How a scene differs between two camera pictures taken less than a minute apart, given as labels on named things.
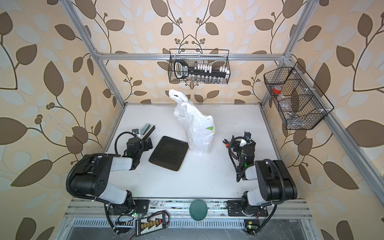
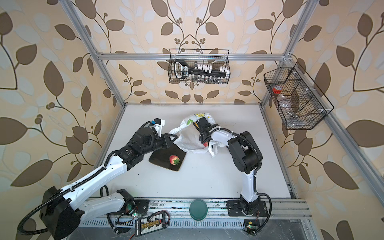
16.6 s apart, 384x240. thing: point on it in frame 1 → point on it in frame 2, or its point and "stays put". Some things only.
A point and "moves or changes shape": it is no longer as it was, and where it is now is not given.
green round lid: x=198 y=209 stays put
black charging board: x=149 y=224 stays put
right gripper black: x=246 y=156 → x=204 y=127
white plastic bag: x=198 y=129 moves or changes shape
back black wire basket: x=199 y=66 stays put
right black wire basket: x=295 y=97 stays put
